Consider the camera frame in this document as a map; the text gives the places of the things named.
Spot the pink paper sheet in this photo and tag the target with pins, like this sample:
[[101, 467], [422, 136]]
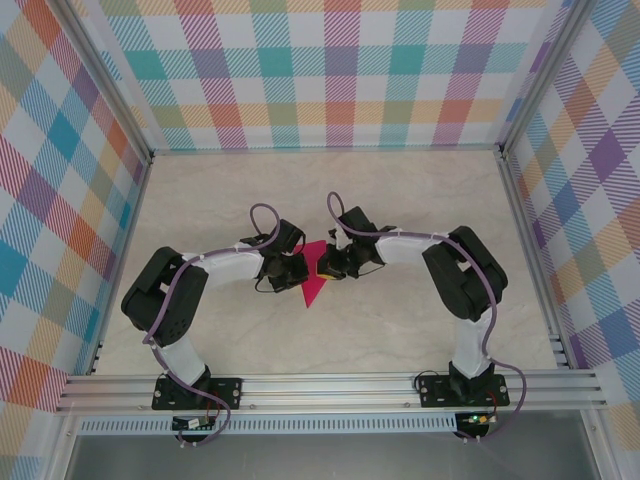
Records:
[[311, 287]]

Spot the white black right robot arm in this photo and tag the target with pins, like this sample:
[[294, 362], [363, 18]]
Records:
[[405, 250]]

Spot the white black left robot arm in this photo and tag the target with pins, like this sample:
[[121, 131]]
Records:
[[225, 267]]

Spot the small circuit board green light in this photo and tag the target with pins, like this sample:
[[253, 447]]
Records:
[[477, 419]]

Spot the aluminium frame rail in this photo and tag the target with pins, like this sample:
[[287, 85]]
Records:
[[537, 270], [325, 150], [120, 270]]

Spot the wide aluminium mounting rail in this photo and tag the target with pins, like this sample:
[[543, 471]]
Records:
[[325, 390]]

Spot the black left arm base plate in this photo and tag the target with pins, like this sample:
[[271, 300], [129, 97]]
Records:
[[227, 392]]

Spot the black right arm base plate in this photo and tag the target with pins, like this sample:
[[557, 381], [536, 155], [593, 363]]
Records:
[[432, 390]]

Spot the aluminium frame post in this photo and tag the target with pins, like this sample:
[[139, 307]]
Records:
[[545, 75], [107, 82]]

